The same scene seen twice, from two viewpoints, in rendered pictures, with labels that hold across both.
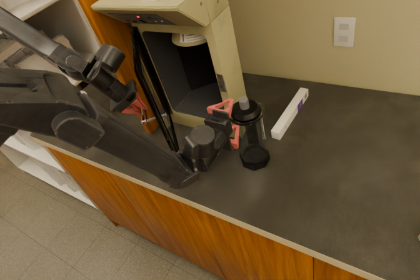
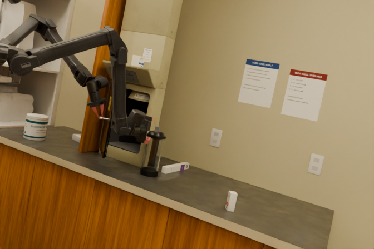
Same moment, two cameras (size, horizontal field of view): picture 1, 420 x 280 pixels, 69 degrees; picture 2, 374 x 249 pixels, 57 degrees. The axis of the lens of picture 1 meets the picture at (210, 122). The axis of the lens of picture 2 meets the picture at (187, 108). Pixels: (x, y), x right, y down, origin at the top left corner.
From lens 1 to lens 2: 121 cm
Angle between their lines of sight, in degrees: 40
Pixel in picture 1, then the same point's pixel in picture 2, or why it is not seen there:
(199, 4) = (155, 75)
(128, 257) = not seen: outside the picture
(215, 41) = (154, 98)
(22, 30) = not seen: hidden behind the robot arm
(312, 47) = (198, 144)
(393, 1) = (240, 125)
